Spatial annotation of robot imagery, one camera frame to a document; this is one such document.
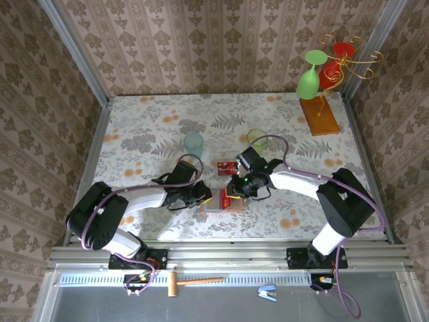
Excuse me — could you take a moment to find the wooden tray box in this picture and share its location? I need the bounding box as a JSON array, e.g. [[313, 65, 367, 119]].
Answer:
[[200, 196, 246, 214]]

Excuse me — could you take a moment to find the teal plastic cup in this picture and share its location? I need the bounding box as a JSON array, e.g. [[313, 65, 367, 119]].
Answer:
[[183, 132, 204, 158]]

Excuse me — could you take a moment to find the green plastic cup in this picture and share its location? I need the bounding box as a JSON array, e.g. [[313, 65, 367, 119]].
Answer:
[[246, 129, 269, 154]]

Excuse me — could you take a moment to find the wooden mallet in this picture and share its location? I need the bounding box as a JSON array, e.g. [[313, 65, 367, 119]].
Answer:
[[167, 270, 225, 298]]

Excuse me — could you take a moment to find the black left wiring connector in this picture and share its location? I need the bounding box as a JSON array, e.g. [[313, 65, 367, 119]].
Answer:
[[123, 273, 159, 292]]

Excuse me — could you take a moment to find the black wiring connector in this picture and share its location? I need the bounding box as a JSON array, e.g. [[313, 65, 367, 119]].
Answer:
[[123, 273, 159, 292], [310, 273, 336, 291]]

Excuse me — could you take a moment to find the blue stapler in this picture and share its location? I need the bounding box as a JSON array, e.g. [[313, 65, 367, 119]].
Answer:
[[257, 284, 279, 303]]

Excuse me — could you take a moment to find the grey metal panel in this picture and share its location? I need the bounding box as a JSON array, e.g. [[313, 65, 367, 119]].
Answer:
[[32, 263, 425, 322]]

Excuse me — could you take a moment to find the green wine glass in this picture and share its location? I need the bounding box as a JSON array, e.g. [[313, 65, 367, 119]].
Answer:
[[296, 49, 329, 101]]

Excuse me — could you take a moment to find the black right wiring connector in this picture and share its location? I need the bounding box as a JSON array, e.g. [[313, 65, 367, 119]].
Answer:
[[310, 273, 336, 291]]

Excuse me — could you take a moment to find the red wine glass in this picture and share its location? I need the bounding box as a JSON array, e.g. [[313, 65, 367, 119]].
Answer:
[[318, 41, 356, 90]]

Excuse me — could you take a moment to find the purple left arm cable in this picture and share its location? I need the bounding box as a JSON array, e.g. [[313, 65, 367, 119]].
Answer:
[[80, 153, 204, 297]]

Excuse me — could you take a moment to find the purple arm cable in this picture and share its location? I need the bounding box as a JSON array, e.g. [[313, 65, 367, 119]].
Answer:
[[80, 153, 204, 297], [257, 134, 386, 319]]

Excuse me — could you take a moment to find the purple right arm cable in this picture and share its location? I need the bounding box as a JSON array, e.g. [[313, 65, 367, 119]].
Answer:
[[257, 134, 386, 319]]

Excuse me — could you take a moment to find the long aluminium mounting rail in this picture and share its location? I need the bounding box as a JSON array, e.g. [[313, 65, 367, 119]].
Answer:
[[46, 241, 415, 271]]

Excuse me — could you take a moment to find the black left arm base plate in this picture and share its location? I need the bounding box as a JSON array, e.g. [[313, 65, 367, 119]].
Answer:
[[108, 248, 169, 271]]

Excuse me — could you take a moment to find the slotted metal cable duct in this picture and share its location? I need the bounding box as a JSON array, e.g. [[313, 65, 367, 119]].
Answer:
[[58, 271, 316, 288]]

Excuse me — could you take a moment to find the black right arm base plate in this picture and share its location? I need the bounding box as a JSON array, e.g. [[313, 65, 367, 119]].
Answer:
[[286, 247, 349, 270]]

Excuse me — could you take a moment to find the gold wire rack wooden base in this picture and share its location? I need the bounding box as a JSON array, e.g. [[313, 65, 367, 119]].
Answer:
[[299, 33, 385, 137]]

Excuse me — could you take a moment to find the aluminium table side rail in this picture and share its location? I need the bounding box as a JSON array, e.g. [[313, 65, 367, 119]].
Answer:
[[62, 97, 113, 249], [340, 92, 405, 245]]

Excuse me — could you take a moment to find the aluminium frame post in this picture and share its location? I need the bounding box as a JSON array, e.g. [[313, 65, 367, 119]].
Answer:
[[37, 0, 111, 107], [341, 0, 409, 99]]

